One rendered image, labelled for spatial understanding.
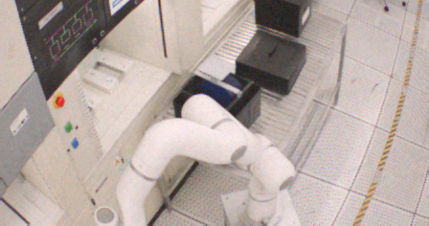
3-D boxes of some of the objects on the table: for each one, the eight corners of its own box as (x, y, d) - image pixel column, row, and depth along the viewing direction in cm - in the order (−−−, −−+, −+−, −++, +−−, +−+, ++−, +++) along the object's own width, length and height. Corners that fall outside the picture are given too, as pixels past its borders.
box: (299, 39, 266) (299, 5, 247) (253, 23, 276) (251, -10, 257) (312, 14, 282) (313, -16, 264) (271, 0, 292) (270, -30, 274)
